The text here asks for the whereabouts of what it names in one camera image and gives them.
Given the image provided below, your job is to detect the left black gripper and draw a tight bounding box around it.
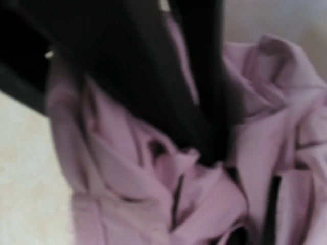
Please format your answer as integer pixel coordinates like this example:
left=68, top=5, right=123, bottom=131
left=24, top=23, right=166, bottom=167
left=1, top=1, right=107, bottom=114

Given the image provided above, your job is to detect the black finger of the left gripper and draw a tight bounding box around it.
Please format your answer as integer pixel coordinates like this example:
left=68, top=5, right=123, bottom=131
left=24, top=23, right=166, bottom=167
left=176, top=1, right=243, bottom=128
left=75, top=1, right=220, bottom=163

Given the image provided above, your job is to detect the pink and black folding umbrella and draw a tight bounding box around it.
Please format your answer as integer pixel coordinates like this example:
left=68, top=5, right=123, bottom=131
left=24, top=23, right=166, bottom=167
left=45, top=15, right=327, bottom=245

